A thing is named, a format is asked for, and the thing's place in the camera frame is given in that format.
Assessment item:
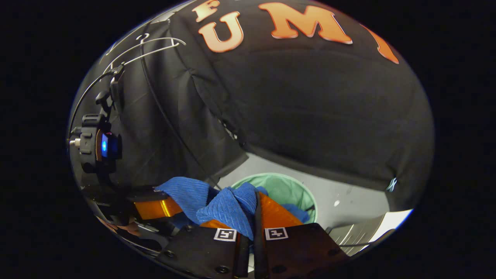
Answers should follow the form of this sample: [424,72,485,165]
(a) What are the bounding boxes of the blue corduroy jacket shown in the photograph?
[155,176,310,241]

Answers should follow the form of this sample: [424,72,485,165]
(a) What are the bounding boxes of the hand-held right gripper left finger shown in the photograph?
[157,219,250,279]

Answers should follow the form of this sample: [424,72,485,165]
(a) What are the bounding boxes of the grey ribbed panel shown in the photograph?
[325,209,413,257]

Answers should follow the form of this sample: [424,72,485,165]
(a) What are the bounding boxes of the white clothes hanger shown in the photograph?
[103,33,187,74]

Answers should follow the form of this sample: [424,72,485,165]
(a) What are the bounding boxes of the black backdrop cloth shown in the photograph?
[70,0,435,212]

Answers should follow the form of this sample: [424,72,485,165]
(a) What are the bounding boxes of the green laundry hamper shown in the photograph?
[231,172,318,225]

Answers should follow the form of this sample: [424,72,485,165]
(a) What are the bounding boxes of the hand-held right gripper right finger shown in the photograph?
[253,191,350,279]

